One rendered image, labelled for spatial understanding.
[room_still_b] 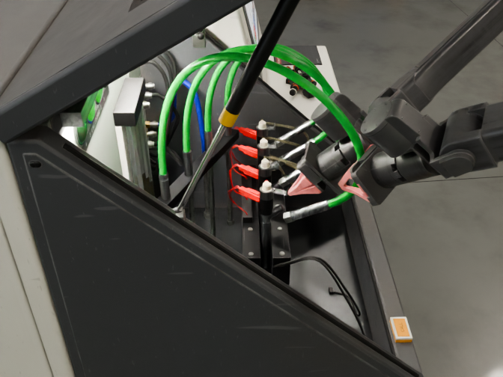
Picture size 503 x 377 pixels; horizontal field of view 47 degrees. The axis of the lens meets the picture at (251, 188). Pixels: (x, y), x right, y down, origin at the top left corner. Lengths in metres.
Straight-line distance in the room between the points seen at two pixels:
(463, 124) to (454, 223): 2.18
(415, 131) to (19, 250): 0.55
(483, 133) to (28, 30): 0.62
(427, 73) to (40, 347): 0.77
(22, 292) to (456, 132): 0.63
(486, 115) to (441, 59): 0.28
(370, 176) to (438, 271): 1.81
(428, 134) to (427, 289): 1.81
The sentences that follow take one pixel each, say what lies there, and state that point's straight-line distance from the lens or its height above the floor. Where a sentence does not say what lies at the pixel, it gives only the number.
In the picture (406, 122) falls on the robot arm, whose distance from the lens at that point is 0.80.
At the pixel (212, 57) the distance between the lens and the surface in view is 0.94.
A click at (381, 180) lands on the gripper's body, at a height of 1.29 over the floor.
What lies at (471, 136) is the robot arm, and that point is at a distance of 0.78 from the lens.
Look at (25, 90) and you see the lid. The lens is 0.66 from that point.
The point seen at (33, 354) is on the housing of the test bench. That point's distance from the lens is 0.98.
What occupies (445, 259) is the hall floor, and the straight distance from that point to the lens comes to 2.75.
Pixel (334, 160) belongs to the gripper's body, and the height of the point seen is 1.22.
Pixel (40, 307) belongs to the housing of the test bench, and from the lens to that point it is 0.89.
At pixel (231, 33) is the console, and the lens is 1.36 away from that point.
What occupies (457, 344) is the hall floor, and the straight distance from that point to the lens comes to 2.42.
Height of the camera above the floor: 1.80
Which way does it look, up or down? 36 degrees down
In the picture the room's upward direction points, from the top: straight up
